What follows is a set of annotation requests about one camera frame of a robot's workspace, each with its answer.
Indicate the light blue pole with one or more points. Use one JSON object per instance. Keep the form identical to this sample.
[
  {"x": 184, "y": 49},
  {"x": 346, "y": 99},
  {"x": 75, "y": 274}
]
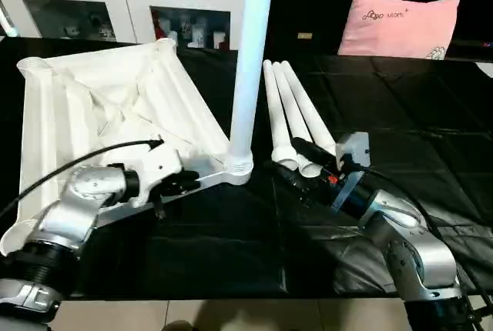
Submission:
[{"x": 6, "y": 19}]

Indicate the black sofa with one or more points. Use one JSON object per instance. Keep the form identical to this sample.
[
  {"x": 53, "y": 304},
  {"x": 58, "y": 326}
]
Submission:
[{"x": 308, "y": 0}]

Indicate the black work mat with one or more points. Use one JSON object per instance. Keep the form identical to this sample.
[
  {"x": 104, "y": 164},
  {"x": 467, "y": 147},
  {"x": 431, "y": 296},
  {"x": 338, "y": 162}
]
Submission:
[{"x": 400, "y": 115}]

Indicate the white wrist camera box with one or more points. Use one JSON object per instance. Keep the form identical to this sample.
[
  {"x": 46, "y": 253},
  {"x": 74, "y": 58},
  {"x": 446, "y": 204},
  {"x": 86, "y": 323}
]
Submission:
[
  {"x": 158, "y": 165},
  {"x": 354, "y": 154}
]

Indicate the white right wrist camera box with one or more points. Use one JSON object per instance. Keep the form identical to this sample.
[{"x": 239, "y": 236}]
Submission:
[{"x": 354, "y": 154}]

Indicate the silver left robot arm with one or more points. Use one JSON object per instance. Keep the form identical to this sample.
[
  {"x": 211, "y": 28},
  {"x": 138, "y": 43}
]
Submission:
[{"x": 69, "y": 208}]

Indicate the small yellow label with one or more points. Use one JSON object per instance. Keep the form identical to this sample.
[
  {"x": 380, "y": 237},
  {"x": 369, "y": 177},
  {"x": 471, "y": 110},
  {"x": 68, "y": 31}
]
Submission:
[{"x": 305, "y": 36}]

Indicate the pink printed pillow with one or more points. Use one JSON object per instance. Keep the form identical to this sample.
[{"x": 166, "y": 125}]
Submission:
[{"x": 397, "y": 27}]

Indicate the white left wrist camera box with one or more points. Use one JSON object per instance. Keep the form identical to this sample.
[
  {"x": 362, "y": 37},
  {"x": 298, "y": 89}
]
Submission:
[{"x": 158, "y": 165}]

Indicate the white plastic table leg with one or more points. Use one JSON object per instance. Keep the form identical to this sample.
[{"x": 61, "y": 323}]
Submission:
[
  {"x": 277, "y": 108},
  {"x": 293, "y": 108},
  {"x": 306, "y": 108},
  {"x": 250, "y": 54}
]

